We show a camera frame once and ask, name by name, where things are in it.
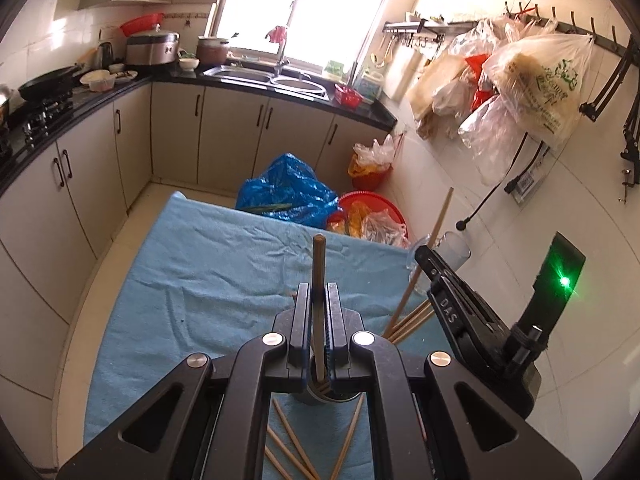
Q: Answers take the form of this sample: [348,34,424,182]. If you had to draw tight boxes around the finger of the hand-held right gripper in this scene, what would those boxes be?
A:
[414,245,508,366]

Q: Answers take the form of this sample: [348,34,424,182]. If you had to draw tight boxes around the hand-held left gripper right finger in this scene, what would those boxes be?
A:
[325,282,583,480]

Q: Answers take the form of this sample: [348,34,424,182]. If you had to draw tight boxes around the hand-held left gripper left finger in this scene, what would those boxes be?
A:
[57,284,312,480]

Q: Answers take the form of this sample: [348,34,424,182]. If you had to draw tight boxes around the bunch of wooden chopsticks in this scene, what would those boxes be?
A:
[264,300,437,480]

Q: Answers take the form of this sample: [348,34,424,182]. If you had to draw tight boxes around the single brown chopstick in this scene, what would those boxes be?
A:
[384,187,455,341]
[312,234,327,386]

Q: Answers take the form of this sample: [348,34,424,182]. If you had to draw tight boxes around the dark grey utensil holder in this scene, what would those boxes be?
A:
[292,360,368,406]

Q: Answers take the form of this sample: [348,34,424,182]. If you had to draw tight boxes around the clear glass mug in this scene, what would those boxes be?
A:
[406,231,472,297]

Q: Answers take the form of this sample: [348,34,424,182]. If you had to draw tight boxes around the blue fleece table cloth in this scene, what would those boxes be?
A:
[82,191,451,480]

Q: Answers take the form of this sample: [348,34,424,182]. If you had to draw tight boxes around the large red basin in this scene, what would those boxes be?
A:
[327,191,408,248]

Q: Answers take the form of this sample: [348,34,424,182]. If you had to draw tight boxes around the blue plastic bag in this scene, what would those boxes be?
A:
[235,152,342,231]

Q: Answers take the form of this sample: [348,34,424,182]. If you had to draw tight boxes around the red trash bin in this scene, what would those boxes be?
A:
[347,132,396,193]

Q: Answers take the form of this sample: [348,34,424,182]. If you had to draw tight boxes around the cream lower kitchen cabinets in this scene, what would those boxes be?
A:
[0,80,393,411]

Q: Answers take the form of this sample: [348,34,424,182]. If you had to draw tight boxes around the black kitchen countertop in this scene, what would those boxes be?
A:
[0,60,398,196]

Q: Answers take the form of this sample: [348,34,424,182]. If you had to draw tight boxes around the small red basket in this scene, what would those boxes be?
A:
[334,84,365,110]

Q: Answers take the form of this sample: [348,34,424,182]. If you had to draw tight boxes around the bunch of hanging plastic bags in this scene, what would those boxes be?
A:
[405,15,596,186]

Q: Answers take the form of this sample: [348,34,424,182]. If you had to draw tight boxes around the steel double sink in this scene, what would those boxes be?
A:
[202,62,331,101]

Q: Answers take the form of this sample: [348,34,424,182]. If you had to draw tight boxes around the steel faucet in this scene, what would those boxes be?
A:
[274,35,291,78]

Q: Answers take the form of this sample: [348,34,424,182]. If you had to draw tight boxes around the brown clay pot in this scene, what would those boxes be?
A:
[196,36,231,66]

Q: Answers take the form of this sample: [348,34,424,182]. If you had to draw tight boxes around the silver rice cooker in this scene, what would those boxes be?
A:
[125,30,180,67]

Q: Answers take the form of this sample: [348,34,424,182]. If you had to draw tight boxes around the kitchen window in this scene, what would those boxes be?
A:
[210,0,401,68]

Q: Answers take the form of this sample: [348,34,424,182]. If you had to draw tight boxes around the black gas stove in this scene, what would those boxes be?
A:
[7,97,76,146]

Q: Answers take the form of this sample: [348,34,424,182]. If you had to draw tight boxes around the red plastic colander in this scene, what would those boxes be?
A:
[120,12,166,37]

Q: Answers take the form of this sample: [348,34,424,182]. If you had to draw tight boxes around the black wok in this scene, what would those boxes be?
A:
[17,65,83,102]

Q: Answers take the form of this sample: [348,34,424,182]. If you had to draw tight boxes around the black power cable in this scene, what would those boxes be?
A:
[455,135,531,233]

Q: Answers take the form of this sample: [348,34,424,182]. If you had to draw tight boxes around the white wall label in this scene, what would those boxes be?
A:
[512,157,546,203]

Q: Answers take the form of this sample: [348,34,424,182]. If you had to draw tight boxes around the steel wall rack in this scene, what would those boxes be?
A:
[382,17,481,51]

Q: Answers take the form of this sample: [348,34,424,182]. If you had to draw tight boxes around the black wall hook rail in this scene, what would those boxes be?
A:
[505,0,633,61]

